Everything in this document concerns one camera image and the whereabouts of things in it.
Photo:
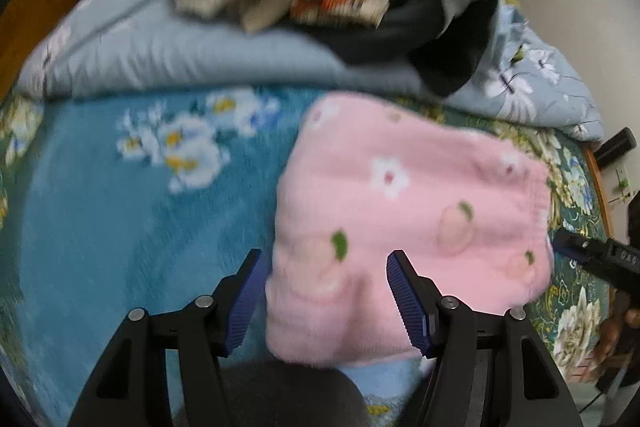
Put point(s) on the black garment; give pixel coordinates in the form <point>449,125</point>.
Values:
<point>440,37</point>

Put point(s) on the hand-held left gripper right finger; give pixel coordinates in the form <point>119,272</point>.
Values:
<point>407,302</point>

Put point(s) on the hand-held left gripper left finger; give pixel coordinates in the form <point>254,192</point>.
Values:
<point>245,307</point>

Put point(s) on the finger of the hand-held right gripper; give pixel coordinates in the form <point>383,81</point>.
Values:
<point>600,257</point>

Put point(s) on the teal floral bed sheet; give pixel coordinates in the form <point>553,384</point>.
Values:
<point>100,217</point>

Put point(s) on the wooden bed frame rail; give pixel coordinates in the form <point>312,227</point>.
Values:
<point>600,192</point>

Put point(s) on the wooden headboard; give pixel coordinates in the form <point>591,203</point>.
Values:
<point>30,22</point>

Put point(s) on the light blue floral quilt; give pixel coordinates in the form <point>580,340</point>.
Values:
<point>150,52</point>

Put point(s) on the person's right hand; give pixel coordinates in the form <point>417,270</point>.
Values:
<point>610,342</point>

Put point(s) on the pink floral knitted sweater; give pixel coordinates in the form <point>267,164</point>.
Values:
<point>390,217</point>

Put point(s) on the black cylindrical object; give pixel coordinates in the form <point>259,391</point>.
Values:
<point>615,147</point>

